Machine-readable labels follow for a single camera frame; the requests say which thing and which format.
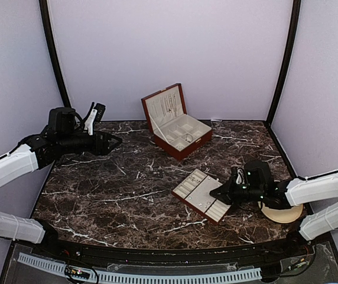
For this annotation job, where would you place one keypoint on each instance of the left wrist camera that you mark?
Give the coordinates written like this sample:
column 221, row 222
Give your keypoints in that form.
column 94, row 115

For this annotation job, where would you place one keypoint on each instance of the red jewelry tray insert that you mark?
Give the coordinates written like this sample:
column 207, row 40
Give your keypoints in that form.
column 194, row 191

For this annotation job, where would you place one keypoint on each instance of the white slotted cable duct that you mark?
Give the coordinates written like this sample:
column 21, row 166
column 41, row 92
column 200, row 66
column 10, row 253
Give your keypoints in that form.
column 122, row 273

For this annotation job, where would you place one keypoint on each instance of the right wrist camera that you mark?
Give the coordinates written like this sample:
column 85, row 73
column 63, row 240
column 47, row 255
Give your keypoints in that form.
column 238, row 175

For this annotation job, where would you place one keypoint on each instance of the red wooden jewelry box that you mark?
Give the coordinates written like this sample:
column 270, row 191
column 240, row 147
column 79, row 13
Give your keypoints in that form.
column 174, row 130

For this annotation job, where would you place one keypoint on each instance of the beige round plate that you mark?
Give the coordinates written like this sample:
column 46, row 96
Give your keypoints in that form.
column 282, row 216

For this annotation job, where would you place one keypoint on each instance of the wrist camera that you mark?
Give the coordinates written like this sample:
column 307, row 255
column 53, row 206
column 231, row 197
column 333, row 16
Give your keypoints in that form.
column 94, row 115
column 238, row 175

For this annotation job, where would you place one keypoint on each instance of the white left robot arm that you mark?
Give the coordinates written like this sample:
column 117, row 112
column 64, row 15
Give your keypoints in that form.
column 65, row 133

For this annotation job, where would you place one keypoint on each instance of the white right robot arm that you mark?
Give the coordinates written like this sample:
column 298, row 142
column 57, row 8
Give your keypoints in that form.
column 254, row 183

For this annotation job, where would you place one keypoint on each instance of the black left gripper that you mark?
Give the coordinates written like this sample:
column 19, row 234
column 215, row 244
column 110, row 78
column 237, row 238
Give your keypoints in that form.
column 103, row 148

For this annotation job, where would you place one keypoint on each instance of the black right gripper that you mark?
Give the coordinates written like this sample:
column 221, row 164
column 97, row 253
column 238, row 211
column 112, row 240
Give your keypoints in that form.
column 224, row 188

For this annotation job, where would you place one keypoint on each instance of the left black frame post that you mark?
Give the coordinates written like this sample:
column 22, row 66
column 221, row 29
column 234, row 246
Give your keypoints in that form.
column 51, row 45

